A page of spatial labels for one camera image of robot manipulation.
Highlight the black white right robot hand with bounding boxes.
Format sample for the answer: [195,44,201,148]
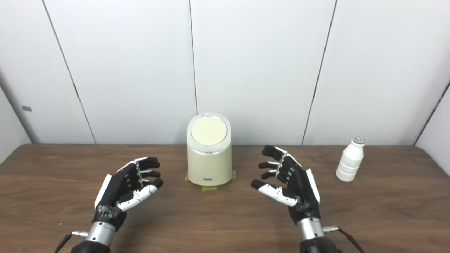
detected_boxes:
[251,145,321,225]

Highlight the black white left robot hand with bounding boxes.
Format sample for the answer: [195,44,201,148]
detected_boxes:
[92,157,164,231]

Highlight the small white plastic bottle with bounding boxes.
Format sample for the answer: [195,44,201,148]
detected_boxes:
[336,136,366,182]

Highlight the cream-colored lidded bin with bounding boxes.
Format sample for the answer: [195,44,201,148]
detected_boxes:
[186,112,232,187]

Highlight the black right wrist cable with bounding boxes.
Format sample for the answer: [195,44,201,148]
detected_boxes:
[323,226,364,253]

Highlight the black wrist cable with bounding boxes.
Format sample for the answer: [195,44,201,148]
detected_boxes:
[54,230,88,253]
[323,226,364,253]

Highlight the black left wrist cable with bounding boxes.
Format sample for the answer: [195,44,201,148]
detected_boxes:
[54,230,88,253]

